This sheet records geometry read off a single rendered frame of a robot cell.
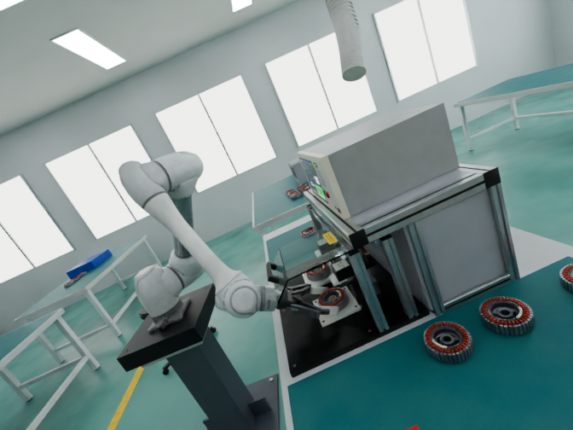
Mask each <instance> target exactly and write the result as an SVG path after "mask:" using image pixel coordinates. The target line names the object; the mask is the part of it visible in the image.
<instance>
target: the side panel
mask: <svg viewBox="0 0 573 430"><path fill-rule="evenodd" d="M407 229H408V233H409V236H410V239H411V242H412V244H413V247H414V252H415V255H416V258H417V260H418V263H419V266H420V270H421V273H422V276H423V279H424V282H425V286H426V289H427V292H428V294H429V297H430V300H431V304H432V308H433V310H432V312H433V313H435V315H436V316H437V317H438V316H440V315H441V314H440V313H442V314H444V313H446V312H448V311H451V310H453V309H455V308H457V307H459V306H461V305H464V304H466V303H468V302H470V301H472V300H474V299H477V298H479V297H481V296H483V295H485V294H487V293H490V292H492V291H494V290H496V289H497V288H501V287H503V286H505V285H507V284H508V283H510V282H514V281H515V279H519V278H520V275H519V271H518V263H517V259H516V254H515V250H514V245H513V242H512V234H511V230H510V225H509V221H508V216H507V212H506V204H505V200H504V195H503V192H502V187H501V183H498V184H496V185H494V186H492V187H490V188H488V189H485V190H483V191H481V192H479V193H476V194H474V195H472V196H470V197H468V198H465V199H464V200H461V201H459V202H457V203H454V204H453V205H451V206H448V207H446V208H443V209H442V210H440V211H438V212H434V213H433V214H431V215H429V216H427V217H425V218H422V219H420V220H418V221H416V222H414V223H411V224H409V225H407Z"/></svg>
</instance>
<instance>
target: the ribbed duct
mask: <svg viewBox="0 0 573 430"><path fill-rule="evenodd" d="M325 2H326V5H327V9H328V13H329V15H330V17H331V21H332V23H333V28H334V31H335V35H336V39H337V43H338V47H339V58H340V65H341V72H342V78H343V80H345V81H348V82H353V81H357V80H359V79H361V78H362V77H364V76H365V74H366V72H367V69H366V63H365V57H364V51H363V44H362V33H361V30H360V29H361V28H360V27H359V23H358V21H357V18H356V14H355V10H354V7H353V5H352V1H351V0H325Z"/></svg>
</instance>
